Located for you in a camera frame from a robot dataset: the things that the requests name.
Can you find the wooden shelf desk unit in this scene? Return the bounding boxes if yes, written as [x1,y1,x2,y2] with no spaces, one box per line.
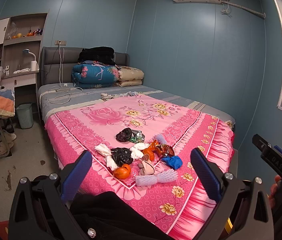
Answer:
[0,13,48,106]

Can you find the orange brown snack bag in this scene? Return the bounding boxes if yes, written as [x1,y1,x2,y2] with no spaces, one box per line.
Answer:
[149,139,175,158]

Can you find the grey padded headboard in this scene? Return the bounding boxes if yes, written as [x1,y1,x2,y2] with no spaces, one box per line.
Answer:
[39,46,130,87]

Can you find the white desk lamp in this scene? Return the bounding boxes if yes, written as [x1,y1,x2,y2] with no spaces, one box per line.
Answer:
[22,48,40,72]

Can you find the blue floral folded quilt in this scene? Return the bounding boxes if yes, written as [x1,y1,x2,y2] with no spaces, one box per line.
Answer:
[72,63,119,89]

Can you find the green silver snack wrapper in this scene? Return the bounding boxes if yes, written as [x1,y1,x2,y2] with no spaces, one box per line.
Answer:
[130,130,145,144]

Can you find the white foam fruit net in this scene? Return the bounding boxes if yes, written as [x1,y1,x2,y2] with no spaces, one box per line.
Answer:
[135,170,178,186]

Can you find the light blue waste basket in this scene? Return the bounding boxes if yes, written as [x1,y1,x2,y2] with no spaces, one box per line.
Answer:
[16,103,34,129]

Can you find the orange peel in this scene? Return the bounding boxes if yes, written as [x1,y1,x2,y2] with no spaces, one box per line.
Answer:
[113,164,131,179]
[143,147,155,161]

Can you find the wall power outlet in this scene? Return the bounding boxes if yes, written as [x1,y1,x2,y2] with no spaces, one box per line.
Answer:
[55,40,67,46]

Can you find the pink floral bed sheet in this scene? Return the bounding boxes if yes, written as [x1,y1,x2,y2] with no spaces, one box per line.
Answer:
[45,94,234,239]

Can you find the small dark purple plastic bag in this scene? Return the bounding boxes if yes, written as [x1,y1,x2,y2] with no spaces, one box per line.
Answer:
[116,128,132,142]

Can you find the purple foam fruit net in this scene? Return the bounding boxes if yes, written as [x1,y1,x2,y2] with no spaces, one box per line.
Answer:
[154,134,167,145]

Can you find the white slippers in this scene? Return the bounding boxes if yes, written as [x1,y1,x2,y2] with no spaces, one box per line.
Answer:
[0,131,17,155]

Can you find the large black plastic bag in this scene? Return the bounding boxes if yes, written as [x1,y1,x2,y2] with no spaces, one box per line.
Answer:
[111,147,133,167]

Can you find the pink cloth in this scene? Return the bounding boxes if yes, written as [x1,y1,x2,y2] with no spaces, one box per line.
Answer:
[138,158,155,176]

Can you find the white tissue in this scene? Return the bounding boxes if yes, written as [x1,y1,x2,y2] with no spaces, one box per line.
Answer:
[95,144,112,157]
[130,142,150,160]
[105,155,118,171]

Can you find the beige folded quilt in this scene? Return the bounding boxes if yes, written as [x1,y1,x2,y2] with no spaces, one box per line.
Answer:
[116,66,144,87]

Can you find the blue plastic bag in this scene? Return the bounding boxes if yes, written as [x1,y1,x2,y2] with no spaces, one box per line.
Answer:
[161,156,183,170]

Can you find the black clothing pile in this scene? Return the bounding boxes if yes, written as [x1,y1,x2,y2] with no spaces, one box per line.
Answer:
[78,47,115,66]

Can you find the white charging cable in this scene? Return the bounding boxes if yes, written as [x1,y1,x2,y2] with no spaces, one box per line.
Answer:
[46,42,84,105]

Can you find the bed with grey mattress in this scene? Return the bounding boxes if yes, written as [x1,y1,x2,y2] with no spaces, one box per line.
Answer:
[37,46,239,181]

